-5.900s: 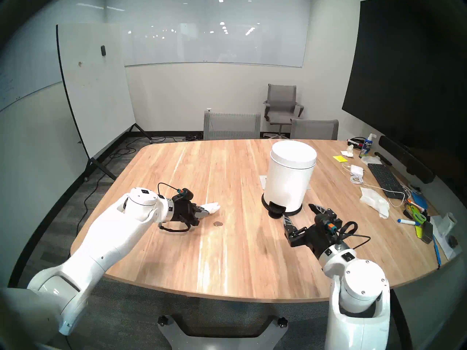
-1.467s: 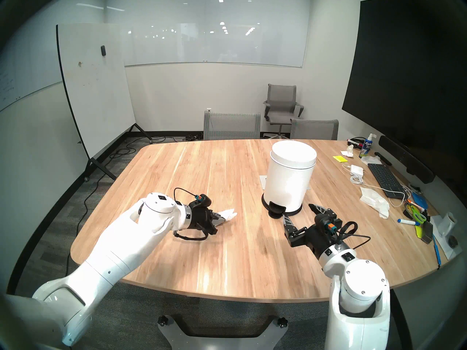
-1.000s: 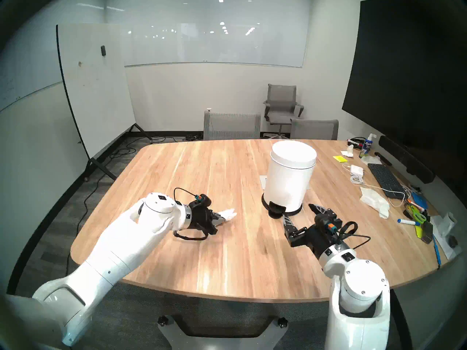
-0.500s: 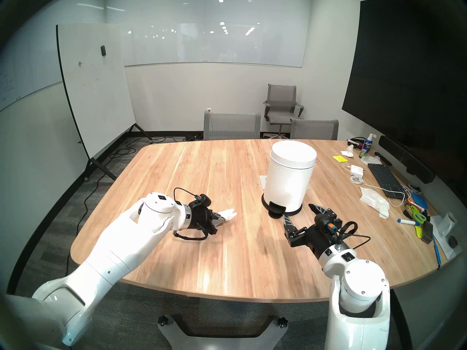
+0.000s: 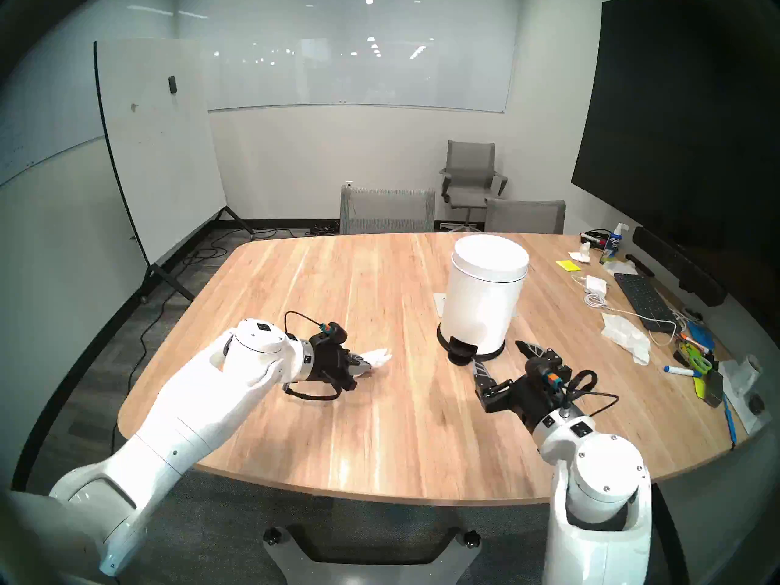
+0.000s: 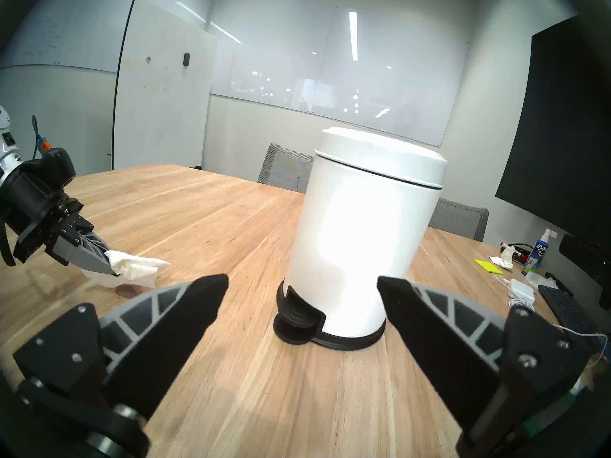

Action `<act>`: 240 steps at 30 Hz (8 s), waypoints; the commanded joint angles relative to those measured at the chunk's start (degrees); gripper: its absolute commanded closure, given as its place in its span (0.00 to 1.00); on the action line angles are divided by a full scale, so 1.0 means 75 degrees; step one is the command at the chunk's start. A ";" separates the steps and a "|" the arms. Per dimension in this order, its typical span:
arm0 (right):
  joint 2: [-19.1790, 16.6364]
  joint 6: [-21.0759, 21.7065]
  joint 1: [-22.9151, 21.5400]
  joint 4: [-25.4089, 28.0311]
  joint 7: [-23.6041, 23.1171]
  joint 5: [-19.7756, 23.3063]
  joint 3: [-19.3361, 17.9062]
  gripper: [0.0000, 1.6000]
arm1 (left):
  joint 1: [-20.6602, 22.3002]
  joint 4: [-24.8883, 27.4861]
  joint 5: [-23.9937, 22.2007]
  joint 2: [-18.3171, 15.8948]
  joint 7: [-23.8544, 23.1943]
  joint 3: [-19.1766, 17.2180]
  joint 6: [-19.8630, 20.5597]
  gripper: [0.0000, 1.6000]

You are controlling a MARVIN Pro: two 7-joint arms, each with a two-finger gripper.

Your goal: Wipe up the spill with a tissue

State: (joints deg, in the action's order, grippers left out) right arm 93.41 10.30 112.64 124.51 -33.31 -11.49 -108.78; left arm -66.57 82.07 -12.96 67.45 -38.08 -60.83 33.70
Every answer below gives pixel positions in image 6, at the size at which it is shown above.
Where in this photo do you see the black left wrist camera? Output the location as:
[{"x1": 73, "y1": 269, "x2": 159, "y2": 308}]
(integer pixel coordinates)
[{"x1": 29, "y1": 138, "x2": 77, "y2": 190}]

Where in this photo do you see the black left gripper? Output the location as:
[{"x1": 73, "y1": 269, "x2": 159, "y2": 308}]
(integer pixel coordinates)
[{"x1": 0, "y1": 171, "x2": 119, "y2": 276}]

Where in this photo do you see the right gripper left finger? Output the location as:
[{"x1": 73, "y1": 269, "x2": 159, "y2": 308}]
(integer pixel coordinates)
[{"x1": 12, "y1": 274, "x2": 230, "y2": 458}]

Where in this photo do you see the black keyboard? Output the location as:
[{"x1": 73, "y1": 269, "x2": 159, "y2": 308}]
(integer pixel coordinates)
[{"x1": 538, "y1": 284, "x2": 602, "y2": 341}]

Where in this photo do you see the glass wall board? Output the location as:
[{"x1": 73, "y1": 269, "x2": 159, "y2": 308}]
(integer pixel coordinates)
[{"x1": 209, "y1": 0, "x2": 471, "y2": 147}]

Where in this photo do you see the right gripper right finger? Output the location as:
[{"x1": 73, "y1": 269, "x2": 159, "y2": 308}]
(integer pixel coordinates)
[{"x1": 377, "y1": 277, "x2": 594, "y2": 458}]

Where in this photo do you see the white charger cable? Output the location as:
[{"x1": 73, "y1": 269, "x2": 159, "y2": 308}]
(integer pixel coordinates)
[{"x1": 494, "y1": 275, "x2": 609, "y2": 353}]

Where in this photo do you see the white pedal trash can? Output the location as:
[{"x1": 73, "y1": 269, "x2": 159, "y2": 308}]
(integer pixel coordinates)
[{"x1": 274, "y1": 126, "x2": 449, "y2": 352}]

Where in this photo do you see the black left gripper loop cable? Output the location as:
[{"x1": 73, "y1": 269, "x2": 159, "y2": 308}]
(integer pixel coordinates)
[{"x1": 0, "y1": 219, "x2": 17, "y2": 268}]

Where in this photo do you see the bundle of whiteboard markers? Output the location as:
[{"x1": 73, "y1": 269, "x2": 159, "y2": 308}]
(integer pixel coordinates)
[{"x1": 500, "y1": 241, "x2": 533, "y2": 263}]

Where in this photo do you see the whiteboard cleaner spray bottle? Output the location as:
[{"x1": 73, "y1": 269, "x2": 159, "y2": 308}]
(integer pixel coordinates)
[{"x1": 521, "y1": 229, "x2": 558, "y2": 276}]

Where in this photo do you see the rolling whiteboard on stand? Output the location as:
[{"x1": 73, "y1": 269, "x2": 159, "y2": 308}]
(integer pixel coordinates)
[{"x1": 111, "y1": 0, "x2": 218, "y2": 170}]

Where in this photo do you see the small crumpled white tissue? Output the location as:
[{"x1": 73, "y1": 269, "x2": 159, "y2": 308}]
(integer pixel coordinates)
[{"x1": 488, "y1": 246, "x2": 516, "y2": 271}]

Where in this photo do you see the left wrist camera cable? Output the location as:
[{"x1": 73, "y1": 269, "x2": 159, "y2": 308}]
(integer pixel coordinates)
[{"x1": 31, "y1": 115, "x2": 44, "y2": 159}]

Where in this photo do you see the large black wall screen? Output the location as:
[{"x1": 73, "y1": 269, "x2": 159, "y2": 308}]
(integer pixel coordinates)
[{"x1": 495, "y1": 13, "x2": 611, "y2": 252}]

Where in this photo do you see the grey fabric-back chair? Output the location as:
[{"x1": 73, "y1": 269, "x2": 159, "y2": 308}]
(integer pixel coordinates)
[{"x1": 428, "y1": 198, "x2": 490, "y2": 243}]

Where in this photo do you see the flat white tissue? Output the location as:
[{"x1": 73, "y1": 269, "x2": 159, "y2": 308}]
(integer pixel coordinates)
[{"x1": 525, "y1": 271, "x2": 559, "y2": 291}]

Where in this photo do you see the grey mesh-back chair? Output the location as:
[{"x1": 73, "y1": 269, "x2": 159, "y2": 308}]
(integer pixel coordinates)
[{"x1": 258, "y1": 143, "x2": 316, "y2": 194}]

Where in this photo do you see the white wiping tissue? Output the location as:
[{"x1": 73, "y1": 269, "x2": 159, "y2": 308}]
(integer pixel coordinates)
[{"x1": 81, "y1": 250, "x2": 171, "y2": 289}]

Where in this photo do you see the white power adapter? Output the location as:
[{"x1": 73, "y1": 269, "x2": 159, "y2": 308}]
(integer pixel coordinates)
[{"x1": 507, "y1": 278, "x2": 535, "y2": 300}]

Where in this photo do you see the wall whiteboard with handwriting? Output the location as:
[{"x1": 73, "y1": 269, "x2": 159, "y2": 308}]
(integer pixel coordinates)
[{"x1": 0, "y1": 0, "x2": 132, "y2": 73}]

